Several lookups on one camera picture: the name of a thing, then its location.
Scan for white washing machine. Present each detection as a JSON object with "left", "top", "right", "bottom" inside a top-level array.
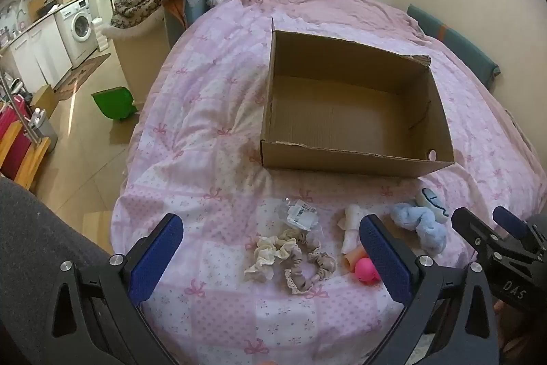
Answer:
[{"left": 55, "top": 0, "right": 100, "bottom": 67}]

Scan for teal headboard cushion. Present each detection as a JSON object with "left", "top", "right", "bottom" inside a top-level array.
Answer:
[{"left": 406, "top": 3, "right": 501, "bottom": 89}]

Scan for peach soft toy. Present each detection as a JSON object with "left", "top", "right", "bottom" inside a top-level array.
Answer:
[{"left": 345, "top": 247, "right": 367, "bottom": 269}]

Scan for white kitchen cabinets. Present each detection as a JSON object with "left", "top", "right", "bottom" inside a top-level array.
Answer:
[{"left": 0, "top": 12, "right": 73, "bottom": 93}]

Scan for blue and white plush toy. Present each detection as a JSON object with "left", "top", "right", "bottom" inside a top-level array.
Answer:
[{"left": 415, "top": 187, "right": 450, "bottom": 223}]

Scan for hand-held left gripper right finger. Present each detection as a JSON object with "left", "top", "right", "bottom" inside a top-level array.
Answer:
[{"left": 359, "top": 213, "right": 501, "bottom": 365}]

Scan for beige armchair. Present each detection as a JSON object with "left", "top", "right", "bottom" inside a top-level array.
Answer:
[{"left": 102, "top": 15, "right": 172, "bottom": 110}]

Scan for pink rubber toy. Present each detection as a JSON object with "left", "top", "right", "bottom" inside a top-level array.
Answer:
[{"left": 354, "top": 257, "right": 381, "bottom": 286}]

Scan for patterned floor rug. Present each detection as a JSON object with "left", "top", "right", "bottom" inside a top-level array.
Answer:
[{"left": 55, "top": 53, "right": 112, "bottom": 103}]

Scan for cream scrunchie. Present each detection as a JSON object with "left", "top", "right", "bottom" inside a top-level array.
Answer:
[{"left": 244, "top": 230, "right": 309, "bottom": 281}]

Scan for white soft tube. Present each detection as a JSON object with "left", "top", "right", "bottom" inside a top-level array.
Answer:
[{"left": 337, "top": 204, "right": 365, "bottom": 255}]

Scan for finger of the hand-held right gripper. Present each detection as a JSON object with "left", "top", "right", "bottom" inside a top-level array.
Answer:
[
  {"left": 451, "top": 207, "right": 506, "bottom": 264},
  {"left": 492, "top": 205, "right": 533, "bottom": 240}
]

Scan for small cardboard box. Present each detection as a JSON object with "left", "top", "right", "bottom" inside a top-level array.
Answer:
[{"left": 30, "top": 84, "right": 59, "bottom": 120}]

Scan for red bag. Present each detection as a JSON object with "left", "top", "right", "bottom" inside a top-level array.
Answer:
[{"left": 0, "top": 91, "right": 34, "bottom": 178}]

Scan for pink bow-print quilt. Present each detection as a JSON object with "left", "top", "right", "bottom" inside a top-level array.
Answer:
[{"left": 111, "top": 0, "right": 547, "bottom": 365}]

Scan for light blue fuzzy scrunchie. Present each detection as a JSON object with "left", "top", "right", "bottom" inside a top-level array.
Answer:
[{"left": 392, "top": 205, "right": 448, "bottom": 255}]

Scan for clear plastic packet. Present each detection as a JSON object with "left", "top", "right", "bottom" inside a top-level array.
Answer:
[{"left": 280, "top": 197, "right": 321, "bottom": 239}]

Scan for wooden chair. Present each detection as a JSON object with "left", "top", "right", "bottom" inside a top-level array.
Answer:
[{"left": 0, "top": 120, "right": 51, "bottom": 191}]

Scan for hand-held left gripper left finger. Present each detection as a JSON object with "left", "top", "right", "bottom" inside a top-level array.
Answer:
[{"left": 47, "top": 213, "right": 184, "bottom": 365}]

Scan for person's dark grey trouser leg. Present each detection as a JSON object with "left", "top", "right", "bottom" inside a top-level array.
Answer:
[{"left": 0, "top": 177, "right": 129, "bottom": 365}]

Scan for grey bin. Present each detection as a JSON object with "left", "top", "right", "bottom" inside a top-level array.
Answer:
[{"left": 28, "top": 108, "right": 59, "bottom": 153}]

